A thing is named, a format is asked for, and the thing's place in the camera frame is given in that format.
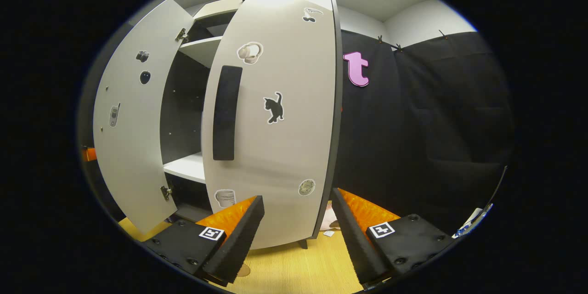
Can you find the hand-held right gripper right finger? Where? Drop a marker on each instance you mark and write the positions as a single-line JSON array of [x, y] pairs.
[[360, 243]]

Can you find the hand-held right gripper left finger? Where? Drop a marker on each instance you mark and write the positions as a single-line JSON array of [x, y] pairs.
[[239, 243]]

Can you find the brown round disc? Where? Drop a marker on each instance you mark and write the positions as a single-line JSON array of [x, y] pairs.
[[245, 270]]

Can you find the pink smiling plush toy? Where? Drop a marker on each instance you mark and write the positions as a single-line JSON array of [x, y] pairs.
[[328, 220]]

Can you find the metal door hinge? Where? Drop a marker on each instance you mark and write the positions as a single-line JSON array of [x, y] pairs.
[[165, 191], [181, 35]]

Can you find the white cabinet shelf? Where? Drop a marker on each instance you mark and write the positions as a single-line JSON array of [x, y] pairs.
[[202, 49], [188, 167]]

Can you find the black backdrop cloth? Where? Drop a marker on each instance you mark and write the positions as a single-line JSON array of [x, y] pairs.
[[413, 124]]

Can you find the white cabinet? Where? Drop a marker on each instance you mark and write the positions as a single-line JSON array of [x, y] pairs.
[[183, 115]]

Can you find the white door with phone sticker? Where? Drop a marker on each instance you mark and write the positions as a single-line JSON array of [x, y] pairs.
[[133, 147]]

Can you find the white upper cabinet flap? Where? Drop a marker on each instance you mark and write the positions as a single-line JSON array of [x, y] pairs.
[[220, 9]]

